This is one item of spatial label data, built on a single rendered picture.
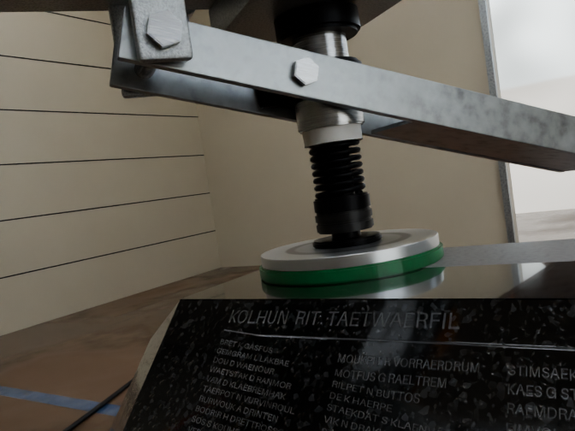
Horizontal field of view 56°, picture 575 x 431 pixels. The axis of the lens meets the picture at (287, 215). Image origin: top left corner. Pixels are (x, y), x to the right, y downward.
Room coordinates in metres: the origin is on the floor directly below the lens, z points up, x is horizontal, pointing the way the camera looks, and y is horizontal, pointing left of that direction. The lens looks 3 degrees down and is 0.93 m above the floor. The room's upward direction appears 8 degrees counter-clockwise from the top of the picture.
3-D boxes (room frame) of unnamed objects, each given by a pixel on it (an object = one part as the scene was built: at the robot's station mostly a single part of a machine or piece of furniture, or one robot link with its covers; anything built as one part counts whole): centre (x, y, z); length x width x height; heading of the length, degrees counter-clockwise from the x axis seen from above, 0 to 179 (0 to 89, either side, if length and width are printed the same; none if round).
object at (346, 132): (0.65, -0.07, 0.99); 0.07 x 0.07 x 0.04
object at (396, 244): (0.65, -0.07, 0.84); 0.21 x 0.21 x 0.01
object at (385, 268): (0.65, -0.07, 0.84); 0.22 x 0.22 x 0.04
